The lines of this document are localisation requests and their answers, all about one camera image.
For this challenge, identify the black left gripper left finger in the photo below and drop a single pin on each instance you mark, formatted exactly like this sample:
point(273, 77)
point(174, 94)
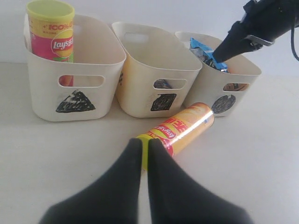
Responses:
point(111, 199)

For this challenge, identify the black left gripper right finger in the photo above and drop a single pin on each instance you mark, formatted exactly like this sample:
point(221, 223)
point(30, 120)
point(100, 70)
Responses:
point(175, 198)

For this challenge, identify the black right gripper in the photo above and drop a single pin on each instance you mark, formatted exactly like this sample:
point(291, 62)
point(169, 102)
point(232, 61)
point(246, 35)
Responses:
point(249, 34)

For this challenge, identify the blue noodle packet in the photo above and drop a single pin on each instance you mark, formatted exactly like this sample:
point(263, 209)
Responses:
point(205, 54)

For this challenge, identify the orange noodle packet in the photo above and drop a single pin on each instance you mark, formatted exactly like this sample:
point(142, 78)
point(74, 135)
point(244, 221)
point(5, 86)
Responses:
point(235, 87)

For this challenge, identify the yellow Lay's chips can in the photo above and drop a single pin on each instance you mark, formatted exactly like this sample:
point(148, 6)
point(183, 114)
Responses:
point(179, 130)

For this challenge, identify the pink Lay's chips can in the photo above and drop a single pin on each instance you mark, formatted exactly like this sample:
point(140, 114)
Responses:
point(51, 29)

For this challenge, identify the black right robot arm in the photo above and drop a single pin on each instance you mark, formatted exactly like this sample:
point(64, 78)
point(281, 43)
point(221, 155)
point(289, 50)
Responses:
point(284, 17)

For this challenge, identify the cream bin circle mark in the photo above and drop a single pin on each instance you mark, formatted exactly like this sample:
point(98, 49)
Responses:
point(208, 85)

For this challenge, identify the cream bin square mark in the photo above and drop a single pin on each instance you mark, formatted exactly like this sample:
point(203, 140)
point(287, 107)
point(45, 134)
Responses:
point(152, 54)

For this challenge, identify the cream bin triangle mark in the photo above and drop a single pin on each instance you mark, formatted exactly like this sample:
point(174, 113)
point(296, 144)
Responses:
point(83, 89)

